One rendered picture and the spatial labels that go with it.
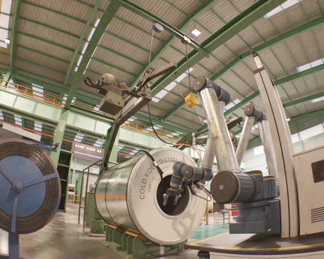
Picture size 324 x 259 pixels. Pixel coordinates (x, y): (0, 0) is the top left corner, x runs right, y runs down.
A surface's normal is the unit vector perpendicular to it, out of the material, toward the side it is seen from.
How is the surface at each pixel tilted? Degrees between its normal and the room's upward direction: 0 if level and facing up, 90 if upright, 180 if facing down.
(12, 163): 90
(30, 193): 90
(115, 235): 90
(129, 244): 90
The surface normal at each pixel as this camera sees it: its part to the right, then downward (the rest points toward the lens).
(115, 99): 0.59, -0.33
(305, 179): -0.75, -0.29
